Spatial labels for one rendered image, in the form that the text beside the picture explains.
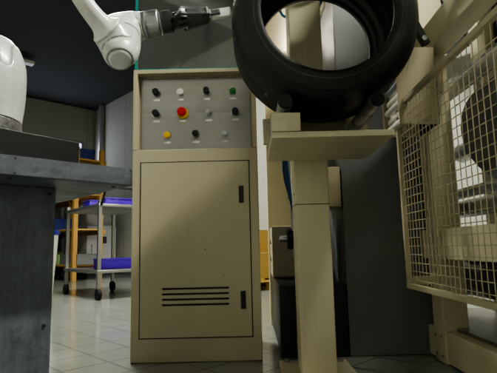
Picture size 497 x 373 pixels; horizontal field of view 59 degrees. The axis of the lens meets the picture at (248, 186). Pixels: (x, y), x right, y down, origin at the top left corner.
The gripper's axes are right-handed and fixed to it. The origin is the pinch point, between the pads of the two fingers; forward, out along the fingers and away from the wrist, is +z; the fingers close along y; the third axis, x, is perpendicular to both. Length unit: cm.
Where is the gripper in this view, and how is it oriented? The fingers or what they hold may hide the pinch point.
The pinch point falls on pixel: (220, 13)
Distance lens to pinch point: 160.8
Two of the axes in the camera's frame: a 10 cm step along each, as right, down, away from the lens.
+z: 9.9, -1.6, 0.2
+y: 0.1, 1.3, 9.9
